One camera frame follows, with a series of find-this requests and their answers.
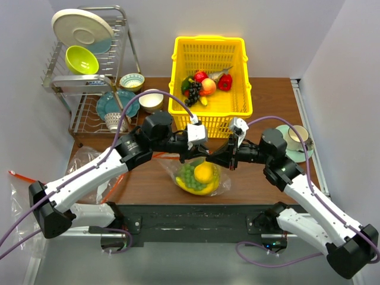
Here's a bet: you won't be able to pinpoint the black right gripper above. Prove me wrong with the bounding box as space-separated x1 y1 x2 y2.
205 132 271 170

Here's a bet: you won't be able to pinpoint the green toy grape bunch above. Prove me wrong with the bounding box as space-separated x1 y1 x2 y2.
176 164 206 192

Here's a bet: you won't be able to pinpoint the clear zip top bag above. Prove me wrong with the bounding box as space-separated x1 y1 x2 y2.
153 153 231 197

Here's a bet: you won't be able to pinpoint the yellow toy pear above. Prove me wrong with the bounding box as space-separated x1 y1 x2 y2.
194 161 214 184

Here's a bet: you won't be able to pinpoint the yellow toy banana bunch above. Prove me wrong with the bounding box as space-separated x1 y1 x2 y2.
175 166 220 196

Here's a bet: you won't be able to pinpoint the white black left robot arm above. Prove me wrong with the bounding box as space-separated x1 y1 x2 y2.
28 111 208 239

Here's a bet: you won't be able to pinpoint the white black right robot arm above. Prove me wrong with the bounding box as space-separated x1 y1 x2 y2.
206 128 379 279

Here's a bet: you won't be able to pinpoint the crumpled clear plastic bag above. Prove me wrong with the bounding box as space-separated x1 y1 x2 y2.
65 146 126 204

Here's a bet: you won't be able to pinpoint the clear bag red zipper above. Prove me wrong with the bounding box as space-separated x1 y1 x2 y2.
8 170 46 258

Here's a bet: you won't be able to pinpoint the white cream bowl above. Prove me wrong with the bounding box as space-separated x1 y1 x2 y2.
138 93 163 114

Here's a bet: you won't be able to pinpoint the black toy grapes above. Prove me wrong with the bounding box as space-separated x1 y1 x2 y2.
185 81 202 107

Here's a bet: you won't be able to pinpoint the cream enamel mug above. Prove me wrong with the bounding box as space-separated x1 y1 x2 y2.
284 125 311 152

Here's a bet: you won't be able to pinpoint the dark green toy pepper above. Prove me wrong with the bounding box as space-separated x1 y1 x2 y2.
181 75 194 94

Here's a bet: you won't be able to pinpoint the mint green saucer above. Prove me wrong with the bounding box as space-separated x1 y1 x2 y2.
276 125 314 163

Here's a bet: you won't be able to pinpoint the toy peach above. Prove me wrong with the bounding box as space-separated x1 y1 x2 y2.
201 78 217 96

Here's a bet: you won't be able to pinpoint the yellow plastic basket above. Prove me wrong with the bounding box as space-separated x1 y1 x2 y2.
169 36 253 138

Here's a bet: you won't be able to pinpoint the teal patterned small bowl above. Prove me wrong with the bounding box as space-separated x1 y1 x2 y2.
119 73 145 93

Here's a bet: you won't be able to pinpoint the grey toy fish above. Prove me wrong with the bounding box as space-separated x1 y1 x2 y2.
208 66 232 82

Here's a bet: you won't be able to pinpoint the teal scalloped plate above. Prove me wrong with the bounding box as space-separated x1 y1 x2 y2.
96 90 140 121

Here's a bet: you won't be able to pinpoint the metal dish rack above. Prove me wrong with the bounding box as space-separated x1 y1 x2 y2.
42 5 141 137

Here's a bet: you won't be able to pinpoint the lime green bowl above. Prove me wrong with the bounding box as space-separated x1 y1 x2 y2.
65 46 99 75

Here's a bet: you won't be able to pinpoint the large cream blue plate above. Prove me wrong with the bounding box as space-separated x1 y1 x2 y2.
51 9 114 55

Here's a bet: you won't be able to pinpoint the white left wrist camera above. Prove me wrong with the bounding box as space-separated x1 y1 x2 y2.
187 123 208 146

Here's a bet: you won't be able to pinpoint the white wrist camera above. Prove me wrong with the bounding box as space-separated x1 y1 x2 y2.
229 117 249 147
187 123 208 146

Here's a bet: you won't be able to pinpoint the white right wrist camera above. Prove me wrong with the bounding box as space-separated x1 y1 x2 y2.
229 117 249 147

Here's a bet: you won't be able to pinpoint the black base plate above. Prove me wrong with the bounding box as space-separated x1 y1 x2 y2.
80 203 300 248

